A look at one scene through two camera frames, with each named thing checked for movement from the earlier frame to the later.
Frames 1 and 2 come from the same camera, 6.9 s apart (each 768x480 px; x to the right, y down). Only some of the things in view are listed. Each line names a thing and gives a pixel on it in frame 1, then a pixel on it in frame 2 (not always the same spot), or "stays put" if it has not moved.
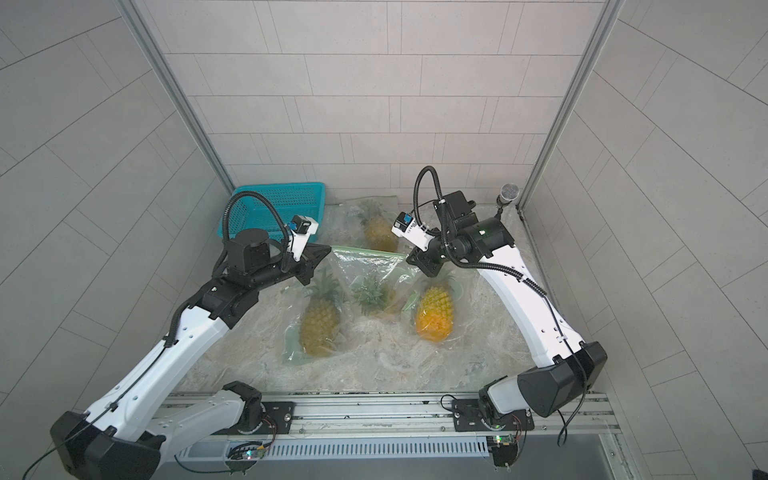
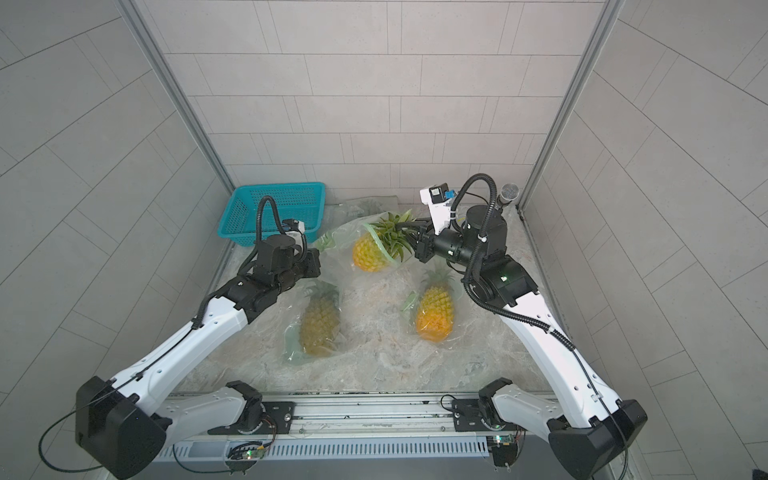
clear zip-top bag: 372,285 -> 351,248
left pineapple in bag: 320,319 stays put
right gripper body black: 446,247 stays put
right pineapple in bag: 435,310 stays put
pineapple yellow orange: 372,297 -> 373,250
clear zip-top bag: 434,307 stays put
